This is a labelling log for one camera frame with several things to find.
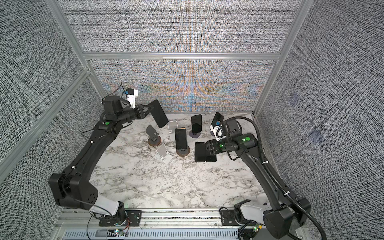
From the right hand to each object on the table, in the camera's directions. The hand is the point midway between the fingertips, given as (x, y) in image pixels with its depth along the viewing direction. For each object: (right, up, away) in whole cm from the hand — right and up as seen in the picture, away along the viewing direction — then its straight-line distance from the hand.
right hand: (213, 144), depth 76 cm
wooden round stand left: (-35, 0, +22) cm, 41 cm away
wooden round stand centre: (-16, -8, +22) cm, 29 cm away
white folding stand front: (-29, -8, +16) cm, 34 cm away
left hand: (-30, +19, 0) cm, 36 cm away
